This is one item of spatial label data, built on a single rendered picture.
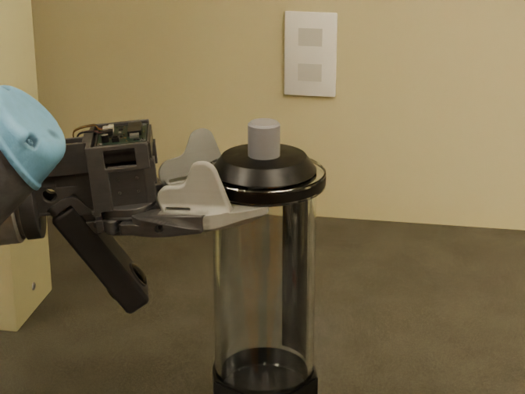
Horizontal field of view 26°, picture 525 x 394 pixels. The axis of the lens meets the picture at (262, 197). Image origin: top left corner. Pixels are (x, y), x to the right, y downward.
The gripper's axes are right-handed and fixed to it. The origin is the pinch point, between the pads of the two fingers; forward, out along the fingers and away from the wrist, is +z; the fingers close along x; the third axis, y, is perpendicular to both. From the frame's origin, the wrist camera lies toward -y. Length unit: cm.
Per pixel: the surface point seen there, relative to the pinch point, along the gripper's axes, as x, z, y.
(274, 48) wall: 56, 6, 0
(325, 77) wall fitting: 53, 13, -4
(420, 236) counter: 43, 23, -24
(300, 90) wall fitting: 54, 9, -6
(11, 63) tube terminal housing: 23.3, -23.1, 8.8
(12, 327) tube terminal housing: 19.4, -27.1, -19.5
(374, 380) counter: 6.2, 10.5, -23.3
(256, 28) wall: 56, 4, 3
